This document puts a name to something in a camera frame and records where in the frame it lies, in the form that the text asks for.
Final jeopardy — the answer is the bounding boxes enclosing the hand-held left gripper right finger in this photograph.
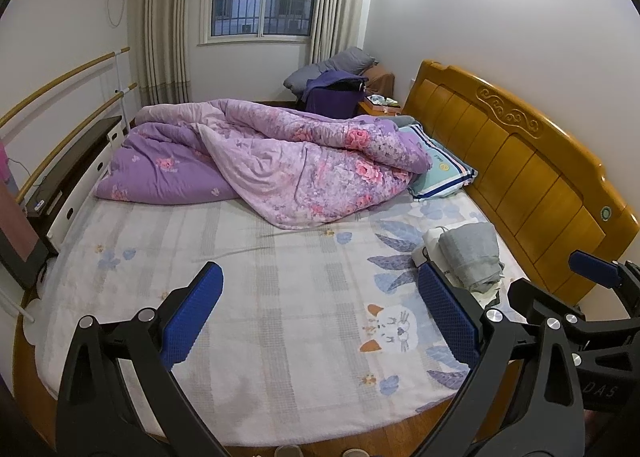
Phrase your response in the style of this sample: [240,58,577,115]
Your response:
[414,261,587,457]

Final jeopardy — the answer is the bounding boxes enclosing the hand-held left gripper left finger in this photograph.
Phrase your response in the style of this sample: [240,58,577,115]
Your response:
[55,261,232,457]

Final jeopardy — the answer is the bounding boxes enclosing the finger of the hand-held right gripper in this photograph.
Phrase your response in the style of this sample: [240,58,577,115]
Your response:
[569,250,640,299]
[507,278,584,327]

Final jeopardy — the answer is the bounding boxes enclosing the grey drawstring garment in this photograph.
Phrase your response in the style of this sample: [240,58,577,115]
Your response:
[438,222,507,291]

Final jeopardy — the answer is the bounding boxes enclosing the folded white garment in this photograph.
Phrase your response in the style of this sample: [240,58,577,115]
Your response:
[411,224,505,309]

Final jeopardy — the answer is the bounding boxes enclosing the printed white bed sheet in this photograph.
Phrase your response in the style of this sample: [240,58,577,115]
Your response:
[22,190,531,449]

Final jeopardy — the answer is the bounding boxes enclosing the striped blue pillow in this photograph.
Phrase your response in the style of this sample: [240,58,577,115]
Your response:
[397,121,479,201]

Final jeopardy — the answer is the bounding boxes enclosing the purple floral quilt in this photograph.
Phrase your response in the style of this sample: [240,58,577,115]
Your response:
[93,98,434,231]

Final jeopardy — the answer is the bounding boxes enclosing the white cabinet with dark top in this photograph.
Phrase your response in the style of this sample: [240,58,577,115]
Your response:
[25,115,127,252]

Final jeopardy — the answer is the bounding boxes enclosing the brown framed board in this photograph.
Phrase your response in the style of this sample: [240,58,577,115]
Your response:
[0,181,59,291]

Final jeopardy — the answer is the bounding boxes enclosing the wooden nightstand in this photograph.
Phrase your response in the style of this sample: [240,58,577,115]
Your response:
[357,95,404,118]

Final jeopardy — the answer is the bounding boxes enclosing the dark purple cloth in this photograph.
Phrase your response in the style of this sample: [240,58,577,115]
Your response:
[303,69,369,119]

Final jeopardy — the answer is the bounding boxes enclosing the brown chair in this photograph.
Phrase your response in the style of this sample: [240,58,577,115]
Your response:
[362,63,396,101]

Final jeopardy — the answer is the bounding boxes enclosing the black bag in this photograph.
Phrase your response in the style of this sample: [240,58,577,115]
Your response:
[325,78,369,92]

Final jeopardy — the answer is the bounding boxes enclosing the grey cushion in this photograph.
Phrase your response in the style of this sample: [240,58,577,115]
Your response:
[283,46,379,94]

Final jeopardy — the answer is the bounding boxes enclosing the wooden bed frame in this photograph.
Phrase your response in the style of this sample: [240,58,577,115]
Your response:
[10,60,640,457]

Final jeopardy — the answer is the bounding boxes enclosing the wooden wall rail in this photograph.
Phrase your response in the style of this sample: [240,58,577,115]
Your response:
[14,82,138,205]
[0,47,132,129]

